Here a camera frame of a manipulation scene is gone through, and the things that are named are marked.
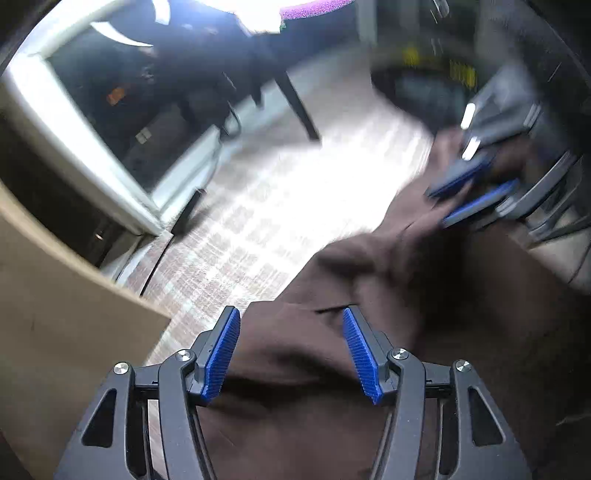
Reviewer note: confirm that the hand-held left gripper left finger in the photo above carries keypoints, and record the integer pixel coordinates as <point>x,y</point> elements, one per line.
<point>221,355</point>

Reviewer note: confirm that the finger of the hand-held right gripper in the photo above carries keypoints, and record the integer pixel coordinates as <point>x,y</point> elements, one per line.
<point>480,203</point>
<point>457,179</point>

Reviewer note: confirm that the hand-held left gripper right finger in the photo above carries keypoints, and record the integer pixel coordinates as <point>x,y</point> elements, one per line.
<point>362,360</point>

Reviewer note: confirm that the brown garment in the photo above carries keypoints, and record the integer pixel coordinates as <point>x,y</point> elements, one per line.
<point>461,300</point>

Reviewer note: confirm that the grey-blue jacket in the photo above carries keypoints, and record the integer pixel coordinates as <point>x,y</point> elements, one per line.
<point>415,92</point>

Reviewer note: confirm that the black power adapter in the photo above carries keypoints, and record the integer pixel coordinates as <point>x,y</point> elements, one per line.
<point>184,214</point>

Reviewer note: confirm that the beige checked mat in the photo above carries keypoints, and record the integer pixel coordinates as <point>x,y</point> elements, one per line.
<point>268,198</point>

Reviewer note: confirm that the beige board panel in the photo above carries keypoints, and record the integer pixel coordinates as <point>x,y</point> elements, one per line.
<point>55,332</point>

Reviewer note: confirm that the black tripod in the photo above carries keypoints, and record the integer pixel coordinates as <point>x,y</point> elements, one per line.
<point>300,110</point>

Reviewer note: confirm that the white window frame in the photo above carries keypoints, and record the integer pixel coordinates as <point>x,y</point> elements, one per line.
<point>83,138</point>

